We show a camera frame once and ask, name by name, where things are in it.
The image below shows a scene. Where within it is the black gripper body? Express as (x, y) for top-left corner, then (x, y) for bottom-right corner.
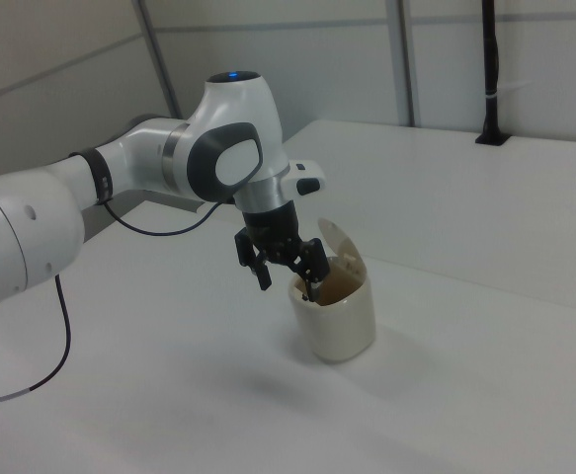
(240, 198), (302, 259)

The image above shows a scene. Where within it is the white trash bin lid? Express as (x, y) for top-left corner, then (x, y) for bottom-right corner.
(316, 216), (369, 290)

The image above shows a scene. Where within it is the small white trash bin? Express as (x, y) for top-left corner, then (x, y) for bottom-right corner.
(287, 268), (378, 365)

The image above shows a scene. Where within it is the black pole with base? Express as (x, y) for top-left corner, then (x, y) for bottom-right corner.
(474, 0), (512, 147)

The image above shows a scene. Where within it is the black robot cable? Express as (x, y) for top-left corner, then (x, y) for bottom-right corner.
(0, 194), (235, 407)

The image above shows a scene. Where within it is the grey partition post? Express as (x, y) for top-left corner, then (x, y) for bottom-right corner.
(132, 0), (186, 120)
(384, 0), (423, 128)

